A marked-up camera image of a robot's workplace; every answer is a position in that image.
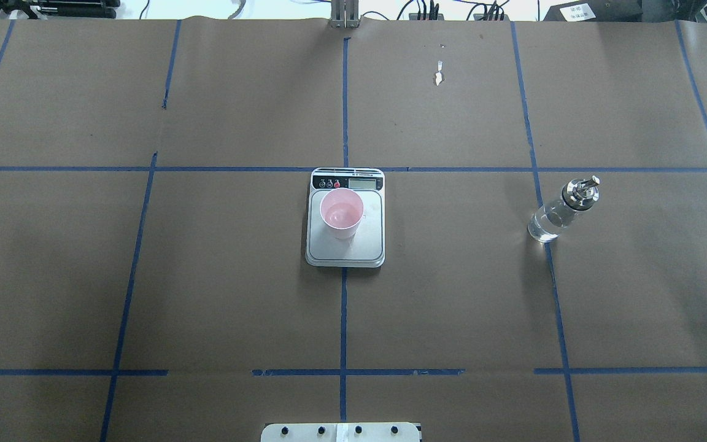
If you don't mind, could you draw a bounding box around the pink paper cup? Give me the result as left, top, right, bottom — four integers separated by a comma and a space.
319, 188, 364, 239

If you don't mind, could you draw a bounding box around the glass sauce bottle steel cap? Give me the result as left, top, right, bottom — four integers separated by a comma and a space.
527, 174, 601, 243

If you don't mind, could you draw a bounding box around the digital kitchen scale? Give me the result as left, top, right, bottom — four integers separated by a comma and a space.
305, 168, 385, 268

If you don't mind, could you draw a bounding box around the black power strip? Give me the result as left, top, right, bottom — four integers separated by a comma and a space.
396, 1, 508, 21

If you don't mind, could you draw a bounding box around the black box with label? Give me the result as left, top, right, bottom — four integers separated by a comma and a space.
542, 1, 643, 23

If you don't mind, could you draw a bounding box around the aluminium frame post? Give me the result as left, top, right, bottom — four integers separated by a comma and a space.
329, 0, 361, 29

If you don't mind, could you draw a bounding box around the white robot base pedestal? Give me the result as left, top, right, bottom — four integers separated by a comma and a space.
260, 422, 423, 441

